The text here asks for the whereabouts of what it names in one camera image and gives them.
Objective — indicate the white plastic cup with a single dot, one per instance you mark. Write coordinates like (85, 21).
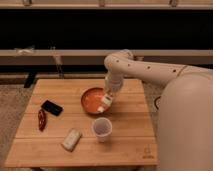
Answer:
(102, 128)

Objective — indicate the black rectangular phone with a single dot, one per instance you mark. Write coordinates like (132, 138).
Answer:
(52, 108)

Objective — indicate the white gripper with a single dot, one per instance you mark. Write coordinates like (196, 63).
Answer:
(107, 100)

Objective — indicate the red chili pepper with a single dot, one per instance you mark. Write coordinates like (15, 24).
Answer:
(41, 119)

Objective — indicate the orange ceramic bowl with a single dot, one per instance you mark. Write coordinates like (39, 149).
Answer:
(91, 100)

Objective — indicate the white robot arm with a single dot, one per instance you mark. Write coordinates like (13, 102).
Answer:
(185, 114)

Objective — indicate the wooden table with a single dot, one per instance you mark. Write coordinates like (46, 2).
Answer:
(132, 141)

